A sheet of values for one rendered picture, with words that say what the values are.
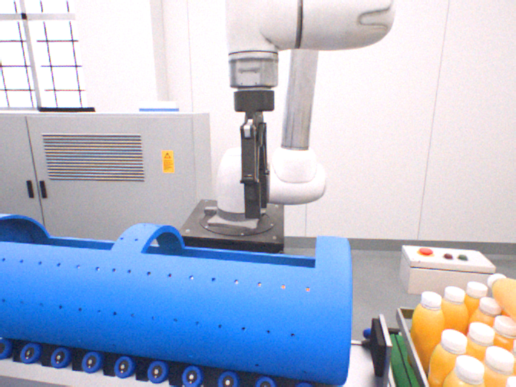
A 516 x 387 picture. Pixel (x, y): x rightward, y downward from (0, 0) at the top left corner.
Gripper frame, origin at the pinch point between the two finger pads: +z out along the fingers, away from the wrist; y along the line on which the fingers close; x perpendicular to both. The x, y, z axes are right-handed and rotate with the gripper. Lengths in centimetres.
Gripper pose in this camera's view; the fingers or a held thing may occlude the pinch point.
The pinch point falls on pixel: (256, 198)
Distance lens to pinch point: 65.9
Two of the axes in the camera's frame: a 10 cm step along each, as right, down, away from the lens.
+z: 0.2, 9.7, 2.4
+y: -1.9, 2.4, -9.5
